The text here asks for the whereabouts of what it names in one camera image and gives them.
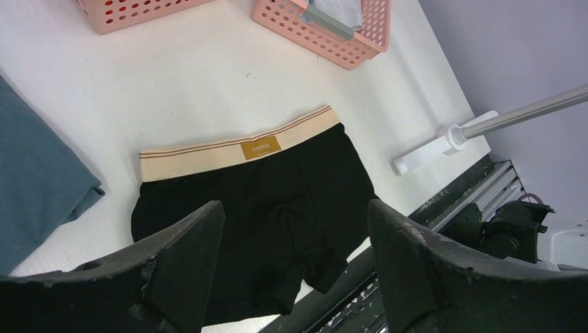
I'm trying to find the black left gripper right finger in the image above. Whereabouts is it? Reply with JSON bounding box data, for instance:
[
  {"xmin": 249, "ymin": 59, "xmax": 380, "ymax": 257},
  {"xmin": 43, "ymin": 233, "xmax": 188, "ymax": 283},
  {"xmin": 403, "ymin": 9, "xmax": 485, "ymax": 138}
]
[{"xmin": 367, "ymin": 200, "xmax": 587, "ymax": 332}]

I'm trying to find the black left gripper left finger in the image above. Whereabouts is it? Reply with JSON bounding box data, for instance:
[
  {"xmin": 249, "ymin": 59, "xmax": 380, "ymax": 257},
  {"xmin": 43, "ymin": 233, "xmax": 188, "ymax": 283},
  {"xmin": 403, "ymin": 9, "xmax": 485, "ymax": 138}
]
[{"xmin": 1, "ymin": 201, "xmax": 225, "ymax": 332}]

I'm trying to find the black underwear beige waistband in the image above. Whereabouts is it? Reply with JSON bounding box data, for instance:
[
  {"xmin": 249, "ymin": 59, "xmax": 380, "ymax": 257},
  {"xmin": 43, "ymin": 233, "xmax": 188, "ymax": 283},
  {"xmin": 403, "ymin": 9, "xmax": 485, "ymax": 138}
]
[{"xmin": 131, "ymin": 105, "xmax": 376, "ymax": 326}]

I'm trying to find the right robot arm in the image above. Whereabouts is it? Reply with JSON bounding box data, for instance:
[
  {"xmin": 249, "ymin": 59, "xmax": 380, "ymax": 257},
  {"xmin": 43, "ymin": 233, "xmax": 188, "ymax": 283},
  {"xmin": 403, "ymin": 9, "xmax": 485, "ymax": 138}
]
[{"xmin": 434, "ymin": 200, "xmax": 587, "ymax": 272}]

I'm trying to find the light grey underwear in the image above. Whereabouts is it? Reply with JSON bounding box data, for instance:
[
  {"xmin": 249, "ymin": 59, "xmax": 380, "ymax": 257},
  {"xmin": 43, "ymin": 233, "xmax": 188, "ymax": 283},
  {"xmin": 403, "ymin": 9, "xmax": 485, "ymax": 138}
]
[{"xmin": 300, "ymin": 0, "xmax": 363, "ymax": 31}]

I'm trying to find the pink basket with underwear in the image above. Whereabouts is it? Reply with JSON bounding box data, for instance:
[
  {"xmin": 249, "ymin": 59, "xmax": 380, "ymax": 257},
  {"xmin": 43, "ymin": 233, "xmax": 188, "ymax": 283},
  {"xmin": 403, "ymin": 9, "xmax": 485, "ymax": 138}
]
[{"xmin": 252, "ymin": 1, "xmax": 392, "ymax": 70}]

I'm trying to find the metal drying rack stand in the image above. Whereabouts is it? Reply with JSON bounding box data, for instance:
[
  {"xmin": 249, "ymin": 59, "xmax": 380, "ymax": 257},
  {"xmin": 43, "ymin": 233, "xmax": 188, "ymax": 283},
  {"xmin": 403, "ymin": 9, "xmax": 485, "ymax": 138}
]
[{"xmin": 392, "ymin": 85, "xmax": 587, "ymax": 176}]

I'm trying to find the folded blue-grey cloth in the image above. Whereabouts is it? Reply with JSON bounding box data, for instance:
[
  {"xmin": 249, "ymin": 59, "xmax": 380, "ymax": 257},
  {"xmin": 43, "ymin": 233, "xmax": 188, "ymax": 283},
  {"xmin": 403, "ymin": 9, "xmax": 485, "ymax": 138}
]
[{"xmin": 1, "ymin": 79, "xmax": 105, "ymax": 275}]

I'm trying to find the pink basket with white cloth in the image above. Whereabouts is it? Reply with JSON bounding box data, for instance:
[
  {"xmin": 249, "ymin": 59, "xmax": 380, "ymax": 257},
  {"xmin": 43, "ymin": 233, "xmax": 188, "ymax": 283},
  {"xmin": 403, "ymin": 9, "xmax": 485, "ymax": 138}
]
[{"xmin": 71, "ymin": 0, "xmax": 211, "ymax": 35}]

